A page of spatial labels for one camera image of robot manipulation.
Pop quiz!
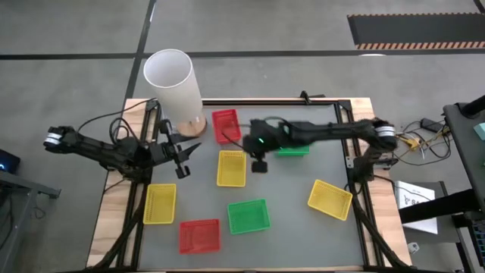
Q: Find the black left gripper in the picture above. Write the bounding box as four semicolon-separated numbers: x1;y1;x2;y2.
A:
149;140;202;166

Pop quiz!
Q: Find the green plastic basket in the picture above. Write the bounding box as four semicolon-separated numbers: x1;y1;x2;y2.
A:
227;198;272;236
277;145;311;158

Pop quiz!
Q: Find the yellow plastic basket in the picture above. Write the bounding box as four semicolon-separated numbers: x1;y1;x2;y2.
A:
306;178;354;221
142;183;177;225
216;149;248;188

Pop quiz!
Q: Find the red plastic basket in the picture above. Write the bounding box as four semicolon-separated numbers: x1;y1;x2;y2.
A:
211;108;243;146
178;218;221;255

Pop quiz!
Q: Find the black clamp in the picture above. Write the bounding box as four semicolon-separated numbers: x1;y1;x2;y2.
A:
299;90;326;105

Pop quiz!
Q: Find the white shade table lamp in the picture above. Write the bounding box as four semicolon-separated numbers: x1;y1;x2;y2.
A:
142;48;208;138

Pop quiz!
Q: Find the white paper sheet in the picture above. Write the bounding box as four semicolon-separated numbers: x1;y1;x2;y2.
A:
393;180;440;235

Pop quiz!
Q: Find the grey metal stand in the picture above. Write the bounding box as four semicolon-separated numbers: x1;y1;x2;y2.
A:
0;170;61;262

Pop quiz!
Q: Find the black power adapter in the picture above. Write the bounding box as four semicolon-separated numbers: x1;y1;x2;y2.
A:
420;118;440;133

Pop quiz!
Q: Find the black device with blue light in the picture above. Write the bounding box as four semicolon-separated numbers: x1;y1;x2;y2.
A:
0;149;21;175

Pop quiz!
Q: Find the black stand leg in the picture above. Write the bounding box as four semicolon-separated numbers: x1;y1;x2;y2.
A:
398;189;485;224

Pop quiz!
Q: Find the black hazard-striped floor mat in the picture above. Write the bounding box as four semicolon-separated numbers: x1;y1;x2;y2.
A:
347;13;485;50

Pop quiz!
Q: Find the black side desk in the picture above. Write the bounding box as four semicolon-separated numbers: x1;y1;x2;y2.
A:
443;94;485;213

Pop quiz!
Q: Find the blue crate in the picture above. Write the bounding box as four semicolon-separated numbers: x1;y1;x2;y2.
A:
471;221;485;259

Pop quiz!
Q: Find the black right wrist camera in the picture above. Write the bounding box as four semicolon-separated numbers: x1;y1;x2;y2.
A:
251;151;269;174

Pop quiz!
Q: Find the black aluminium table frame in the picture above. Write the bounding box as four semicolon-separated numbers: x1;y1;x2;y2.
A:
89;97;412;273

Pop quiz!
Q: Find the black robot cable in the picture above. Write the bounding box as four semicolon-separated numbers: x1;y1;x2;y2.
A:
77;97;158;133

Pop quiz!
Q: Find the yellow cable connector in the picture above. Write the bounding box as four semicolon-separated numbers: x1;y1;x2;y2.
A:
401;136;421;152

